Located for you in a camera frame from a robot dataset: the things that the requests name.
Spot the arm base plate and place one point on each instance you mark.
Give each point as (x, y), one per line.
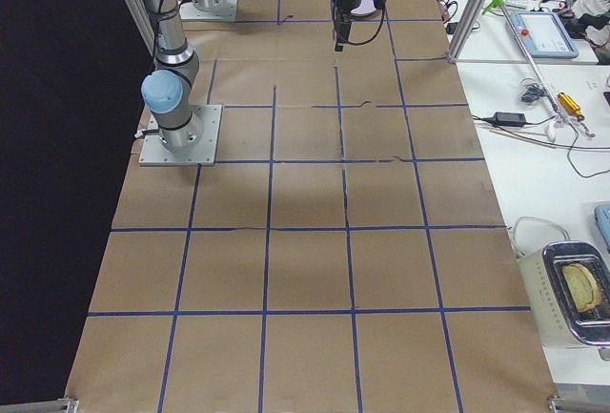
(194, 144)
(208, 10)

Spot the toast slice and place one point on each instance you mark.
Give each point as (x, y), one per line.
(583, 287)

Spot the orange tool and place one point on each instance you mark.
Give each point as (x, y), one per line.
(570, 106)

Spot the lavender plate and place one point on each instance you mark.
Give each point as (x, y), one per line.
(365, 8)

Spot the black power brick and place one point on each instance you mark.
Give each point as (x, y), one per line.
(504, 119)

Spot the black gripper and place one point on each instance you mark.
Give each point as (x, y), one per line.
(344, 3)

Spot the teach pendant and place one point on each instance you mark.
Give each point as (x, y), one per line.
(542, 34)

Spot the silver toaster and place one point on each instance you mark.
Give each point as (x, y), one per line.
(559, 323)

